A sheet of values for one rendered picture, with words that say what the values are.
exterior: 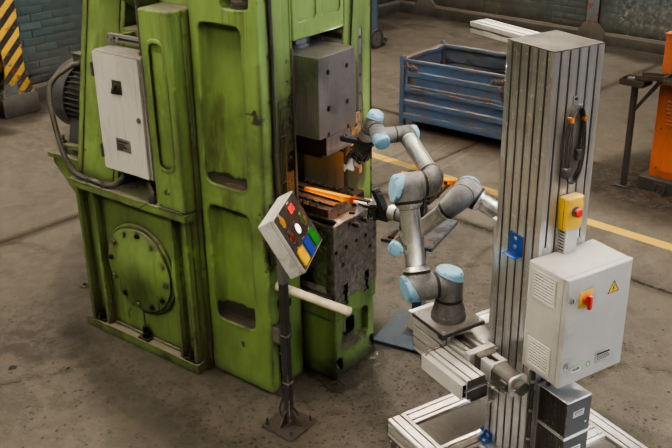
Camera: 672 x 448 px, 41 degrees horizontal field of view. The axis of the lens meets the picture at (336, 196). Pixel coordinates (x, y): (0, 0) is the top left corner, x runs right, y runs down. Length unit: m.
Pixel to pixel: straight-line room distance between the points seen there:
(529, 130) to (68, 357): 3.06
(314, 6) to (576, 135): 1.53
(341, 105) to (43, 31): 6.21
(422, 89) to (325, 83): 4.23
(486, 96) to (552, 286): 4.81
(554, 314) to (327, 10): 1.88
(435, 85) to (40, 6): 4.33
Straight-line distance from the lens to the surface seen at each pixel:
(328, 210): 4.47
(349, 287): 4.71
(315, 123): 4.27
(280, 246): 3.90
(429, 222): 4.14
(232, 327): 4.81
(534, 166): 3.41
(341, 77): 4.34
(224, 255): 4.71
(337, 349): 4.81
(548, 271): 3.43
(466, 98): 8.20
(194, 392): 4.90
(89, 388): 5.06
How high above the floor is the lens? 2.80
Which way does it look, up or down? 23 degrees down
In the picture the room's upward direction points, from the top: 1 degrees counter-clockwise
